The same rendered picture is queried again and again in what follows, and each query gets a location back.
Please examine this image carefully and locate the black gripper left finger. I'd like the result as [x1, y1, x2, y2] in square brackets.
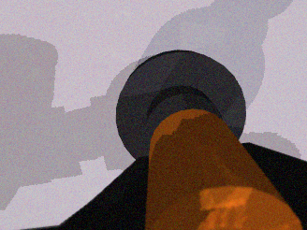
[22, 156, 149, 230]

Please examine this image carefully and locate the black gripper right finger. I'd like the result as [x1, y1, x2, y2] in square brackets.
[242, 142, 307, 230]

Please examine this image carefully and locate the orange cylinder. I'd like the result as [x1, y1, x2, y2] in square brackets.
[145, 108, 302, 230]

